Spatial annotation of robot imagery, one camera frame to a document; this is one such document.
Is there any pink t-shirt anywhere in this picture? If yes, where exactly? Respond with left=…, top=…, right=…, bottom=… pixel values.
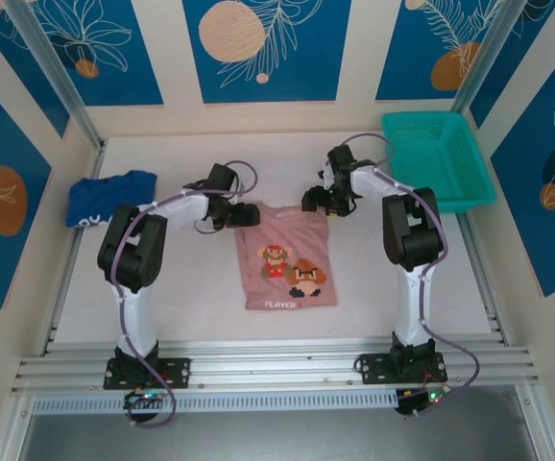
left=235, top=202, right=340, bottom=311

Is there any folded blue t-shirt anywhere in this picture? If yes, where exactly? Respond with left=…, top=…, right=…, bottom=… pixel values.
left=64, top=170, right=158, bottom=230

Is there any teal plastic basket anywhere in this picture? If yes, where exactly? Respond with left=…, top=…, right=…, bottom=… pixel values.
left=381, top=109, right=499, bottom=214

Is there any grey metal sheet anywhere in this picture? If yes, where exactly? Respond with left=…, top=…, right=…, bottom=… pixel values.
left=17, top=413, right=538, bottom=461

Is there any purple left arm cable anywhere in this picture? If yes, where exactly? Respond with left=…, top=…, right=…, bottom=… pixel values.
left=107, top=160, right=259, bottom=428

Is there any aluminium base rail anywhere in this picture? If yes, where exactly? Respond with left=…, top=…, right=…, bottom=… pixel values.
left=11, top=338, right=541, bottom=398

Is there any aluminium table side rail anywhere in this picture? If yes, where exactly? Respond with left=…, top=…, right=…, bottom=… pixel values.
left=455, top=210, right=505, bottom=345
left=40, top=143, right=109, bottom=359

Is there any white slotted cable duct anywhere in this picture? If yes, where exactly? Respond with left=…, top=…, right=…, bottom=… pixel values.
left=32, top=389, right=398, bottom=415

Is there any aluminium frame post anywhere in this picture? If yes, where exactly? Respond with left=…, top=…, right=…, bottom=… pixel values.
left=453, top=0, right=531, bottom=114
left=3, top=0, right=107, bottom=155

